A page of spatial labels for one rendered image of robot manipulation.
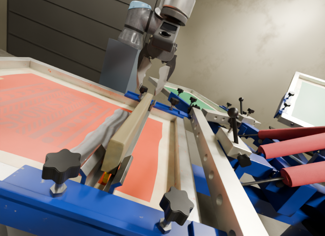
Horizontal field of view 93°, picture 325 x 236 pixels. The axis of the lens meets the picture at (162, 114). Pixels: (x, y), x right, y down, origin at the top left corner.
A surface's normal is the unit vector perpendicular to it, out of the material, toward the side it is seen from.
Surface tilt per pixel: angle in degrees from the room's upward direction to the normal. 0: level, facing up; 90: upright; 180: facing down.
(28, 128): 0
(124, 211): 0
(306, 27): 90
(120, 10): 90
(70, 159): 0
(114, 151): 90
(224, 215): 90
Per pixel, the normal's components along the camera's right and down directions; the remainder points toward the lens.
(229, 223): -0.93, -0.36
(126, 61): -0.19, 0.29
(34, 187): 0.36, -0.87
